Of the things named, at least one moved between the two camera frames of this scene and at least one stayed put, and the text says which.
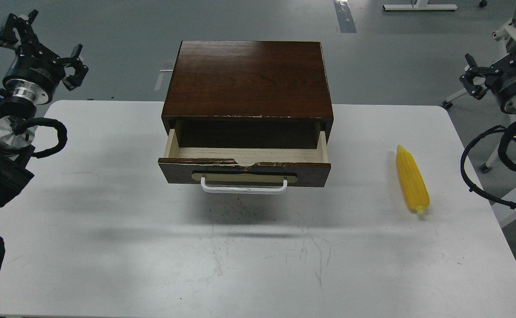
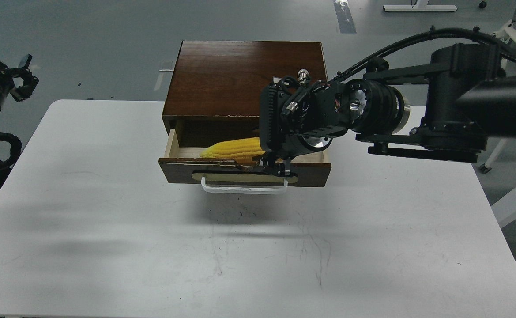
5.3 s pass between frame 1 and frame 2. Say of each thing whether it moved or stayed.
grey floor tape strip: stayed
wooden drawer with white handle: stayed
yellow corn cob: moved
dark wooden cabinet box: stayed
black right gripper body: moved
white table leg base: stayed
